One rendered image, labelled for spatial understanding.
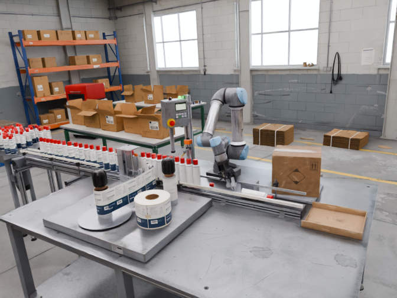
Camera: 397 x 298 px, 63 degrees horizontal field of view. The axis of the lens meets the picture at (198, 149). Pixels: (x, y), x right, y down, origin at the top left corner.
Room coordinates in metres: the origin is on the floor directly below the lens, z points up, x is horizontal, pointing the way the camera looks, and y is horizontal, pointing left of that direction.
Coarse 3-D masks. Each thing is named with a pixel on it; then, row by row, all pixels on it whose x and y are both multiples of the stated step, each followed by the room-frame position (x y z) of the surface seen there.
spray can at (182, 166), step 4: (180, 160) 2.13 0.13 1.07; (184, 160) 2.14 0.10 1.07; (180, 164) 2.13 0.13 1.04; (184, 164) 2.12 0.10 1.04; (180, 168) 2.12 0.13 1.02; (184, 168) 2.12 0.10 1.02; (180, 172) 2.13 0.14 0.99; (184, 172) 2.12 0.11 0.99; (180, 176) 2.13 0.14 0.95; (184, 176) 2.12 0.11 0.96; (180, 180) 2.13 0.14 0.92; (184, 180) 2.12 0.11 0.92
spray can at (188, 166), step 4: (188, 160) 2.10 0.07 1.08; (188, 164) 2.10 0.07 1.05; (192, 164) 2.11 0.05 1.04; (188, 168) 2.09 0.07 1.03; (188, 172) 2.09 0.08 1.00; (192, 172) 2.10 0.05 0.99; (188, 176) 2.09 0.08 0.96; (192, 176) 2.10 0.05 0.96; (188, 180) 2.09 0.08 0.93; (192, 180) 2.10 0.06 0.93
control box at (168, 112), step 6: (162, 102) 2.23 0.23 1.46; (168, 102) 2.20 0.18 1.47; (174, 102) 2.22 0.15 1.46; (186, 102) 2.25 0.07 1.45; (162, 108) 2.24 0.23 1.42; (168, 108) 2.20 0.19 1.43; (174, 108) 2.22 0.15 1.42; (162, 114) 2.25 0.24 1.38; (168, 114) 2.20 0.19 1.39; (174, 114) 2.22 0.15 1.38; (162, 120) 2.27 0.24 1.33; (168, 120) 2.20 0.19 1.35; (174, 120) 2.22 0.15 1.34; (180, 120) 2.23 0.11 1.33; (186, 120) 2.25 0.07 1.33; (168, 126) 2.20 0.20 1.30; (174, 126) 2.21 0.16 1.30; (180, 126) 2.24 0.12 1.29
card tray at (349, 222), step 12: (324, 204) 1.76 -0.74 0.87; (312, 216) 1.68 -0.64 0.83; (324, 216) 1.67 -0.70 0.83; (336, 216) 1.66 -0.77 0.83; (348, 216) 1.65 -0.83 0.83; (360, 216) 1.64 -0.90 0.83; (312, 228) 1.55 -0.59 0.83; (324, 228) 1.51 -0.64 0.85; (336, 228) 1.48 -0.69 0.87; (348, 228) 1.53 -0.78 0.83; (360, 228) 1.52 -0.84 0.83
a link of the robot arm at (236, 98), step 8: (232, 88) 2.32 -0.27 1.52; (240, 88) 2.30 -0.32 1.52; (224, 96) 2.30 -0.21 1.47; (232, 96) 2.28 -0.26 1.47; (240, 96) 2.25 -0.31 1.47; (232, 104) 2.28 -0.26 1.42; (240, 104) 2.27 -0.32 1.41; (232, 112) 2.30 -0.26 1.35; (240, 112) 2.29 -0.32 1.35; (232, 120) 2.31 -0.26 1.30; (240, 120) 2.29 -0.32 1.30; (232, 128) 2.31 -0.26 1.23; (240, 128) 2.29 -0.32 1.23; (232, 136) 2.32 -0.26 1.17; (240, 136) 2.29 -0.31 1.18; (232, 144) 2.30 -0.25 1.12; (240, 144) 2.28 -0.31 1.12; (232, 152) 2.29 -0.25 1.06; (240, 152) 2.27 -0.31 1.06
